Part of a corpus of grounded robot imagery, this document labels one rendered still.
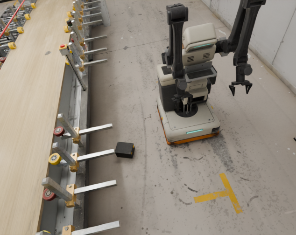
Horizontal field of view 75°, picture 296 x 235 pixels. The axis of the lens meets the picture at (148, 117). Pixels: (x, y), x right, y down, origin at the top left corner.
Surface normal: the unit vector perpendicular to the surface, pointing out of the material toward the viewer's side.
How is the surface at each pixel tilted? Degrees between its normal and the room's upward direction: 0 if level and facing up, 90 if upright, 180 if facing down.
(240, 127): 0
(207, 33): 42
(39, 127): 0
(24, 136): 0
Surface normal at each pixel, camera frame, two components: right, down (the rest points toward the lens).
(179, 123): -0.13, -0.63
